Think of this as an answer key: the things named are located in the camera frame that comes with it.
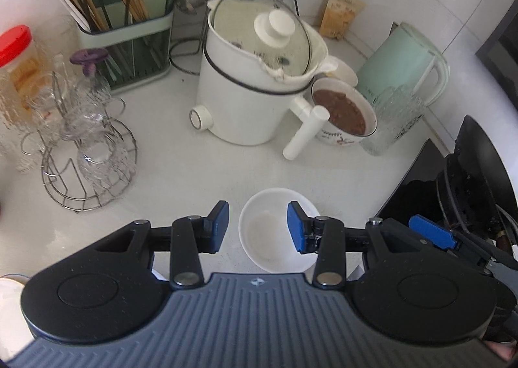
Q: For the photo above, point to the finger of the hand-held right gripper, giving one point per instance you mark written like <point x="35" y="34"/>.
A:
<point x="433" y="232"/>

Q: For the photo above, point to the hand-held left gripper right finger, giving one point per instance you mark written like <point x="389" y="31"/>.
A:
<point x="295" y="226"/>

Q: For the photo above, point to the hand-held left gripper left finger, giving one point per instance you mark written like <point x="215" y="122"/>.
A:
<point x="218" y="226"/>

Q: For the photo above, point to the small white ceramic bowl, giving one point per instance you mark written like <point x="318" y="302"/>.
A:
<point x="263" y="230"/>

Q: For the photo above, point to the black cooktop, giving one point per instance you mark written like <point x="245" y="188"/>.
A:
<point x="417" y="181"/>

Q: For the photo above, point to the black wok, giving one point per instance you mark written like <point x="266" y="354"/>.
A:
<point x="481" y="165"/>

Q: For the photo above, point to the small pot with brown food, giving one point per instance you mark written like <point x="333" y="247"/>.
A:
<point x="336" y="137"/>

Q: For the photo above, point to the textured clear glass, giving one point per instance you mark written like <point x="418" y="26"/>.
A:
<point x="390" y="129"/>

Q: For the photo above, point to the white electric cooking pot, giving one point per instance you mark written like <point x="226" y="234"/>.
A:
<point x="243" y="109"/>

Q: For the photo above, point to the group of clear glass cups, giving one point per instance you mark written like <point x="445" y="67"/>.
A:
<point x="97" y="165"/>

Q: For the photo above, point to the white saucer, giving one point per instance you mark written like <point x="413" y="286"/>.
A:
<point x="348" y="70"/>

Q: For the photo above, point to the pale green electric kettle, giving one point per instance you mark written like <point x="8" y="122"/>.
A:
<point x="404" y="56"/>

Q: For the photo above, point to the green chopstick holder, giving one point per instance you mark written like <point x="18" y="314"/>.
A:
<point x="133" y="52"/>

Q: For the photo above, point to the dark appliance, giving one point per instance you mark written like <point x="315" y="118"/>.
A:
<point x="502" y="48"/>

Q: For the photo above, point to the glass pot lid white knob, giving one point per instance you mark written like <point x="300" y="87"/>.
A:
<point x="234" y="19"/>

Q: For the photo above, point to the purple plastic stopper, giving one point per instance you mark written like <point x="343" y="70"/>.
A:
<point x="89" y="57"/>

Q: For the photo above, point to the yellow paper packet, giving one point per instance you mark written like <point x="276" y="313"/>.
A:
<point x="342" y="17"/>

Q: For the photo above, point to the red lid plastic jar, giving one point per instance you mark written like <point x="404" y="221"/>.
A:
<point x="18" y="64"/>

